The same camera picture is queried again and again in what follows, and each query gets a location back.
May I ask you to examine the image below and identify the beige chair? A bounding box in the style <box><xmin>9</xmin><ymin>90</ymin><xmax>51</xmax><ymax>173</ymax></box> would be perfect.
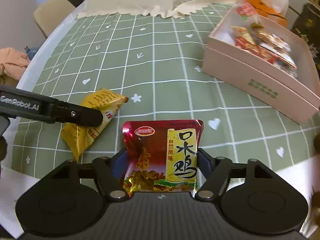
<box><xmin>33</xmin><ymin>0</ymin><xmax>76</xmax><ymax>38</ymax></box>

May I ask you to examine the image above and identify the red round-picture snack packet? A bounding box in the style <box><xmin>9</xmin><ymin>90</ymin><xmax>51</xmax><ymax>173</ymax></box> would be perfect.
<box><xmin>229</xmin><ymin>24</ymin><xmax>299</xmax><ymax>78</ymax></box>

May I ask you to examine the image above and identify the green checked tablecloth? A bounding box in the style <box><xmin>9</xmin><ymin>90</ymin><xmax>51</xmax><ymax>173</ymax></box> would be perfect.
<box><xmin>19</xmin><ymin>3</ymin><xmax>319</xmax><ymax>170</ymax></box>

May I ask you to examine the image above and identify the orange package in plastic bag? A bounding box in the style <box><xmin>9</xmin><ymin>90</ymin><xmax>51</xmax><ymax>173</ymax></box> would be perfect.
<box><xmin>235</xmin><ymin>0</ymin><xmax>289</xmax><ymax>27</ymax></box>

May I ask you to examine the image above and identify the pink cloth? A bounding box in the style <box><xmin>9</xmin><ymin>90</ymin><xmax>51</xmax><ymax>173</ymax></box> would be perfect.
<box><xmin>0</xmin><ymin>48</ymin><xmax>30</xmax><ymax>81</ymax></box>

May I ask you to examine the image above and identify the black gold patterned box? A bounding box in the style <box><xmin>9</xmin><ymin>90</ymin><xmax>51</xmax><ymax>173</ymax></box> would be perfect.
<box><xmin>291</xmin><ymin>3</ymin><xmax>320</xmax><ymax>73</ymax></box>

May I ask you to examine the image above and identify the pink cardboard box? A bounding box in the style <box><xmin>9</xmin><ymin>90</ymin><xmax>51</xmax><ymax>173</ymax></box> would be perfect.
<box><xmin>202</xmin><ymin>7</ymin><xmax>319</xmax><ymax>124</ymax></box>

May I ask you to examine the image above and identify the red chicken snack packet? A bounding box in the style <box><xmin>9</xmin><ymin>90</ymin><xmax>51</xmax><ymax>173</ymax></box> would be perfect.
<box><xmin>122</xmin><ymin>119</ymin><xmax>204</xmax><ymax>195</ymax></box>

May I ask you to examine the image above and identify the yellow snack packet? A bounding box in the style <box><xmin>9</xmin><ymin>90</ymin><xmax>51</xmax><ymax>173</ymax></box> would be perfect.
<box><xmin>61</xmin><ymin>89</ymin><xmax>129</xmax><ymax>160</ymax></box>

